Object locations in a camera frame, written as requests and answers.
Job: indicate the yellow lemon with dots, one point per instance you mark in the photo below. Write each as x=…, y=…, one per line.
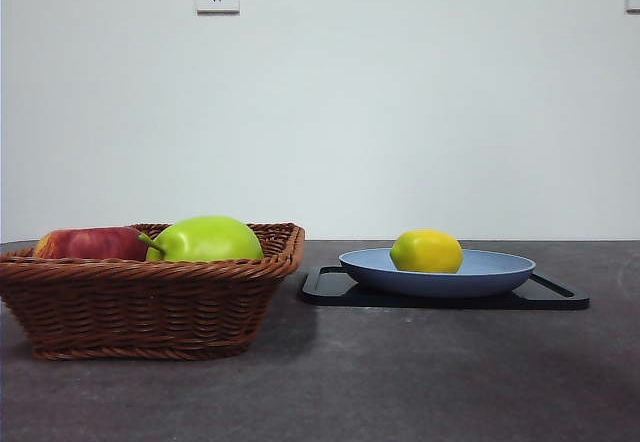
x=427, y=251

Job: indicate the blue round plate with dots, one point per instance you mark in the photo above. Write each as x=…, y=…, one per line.
x=440, y=282

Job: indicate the brown wicker basket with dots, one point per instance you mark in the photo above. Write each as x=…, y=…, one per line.
x=140, y=307

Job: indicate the black flat tray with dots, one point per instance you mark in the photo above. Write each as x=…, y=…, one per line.
x=325, y=294

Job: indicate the green apple with stem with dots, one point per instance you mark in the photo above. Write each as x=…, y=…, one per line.
x=210, y=239

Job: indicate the red apple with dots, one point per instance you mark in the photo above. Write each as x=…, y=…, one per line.
x=90, y=243

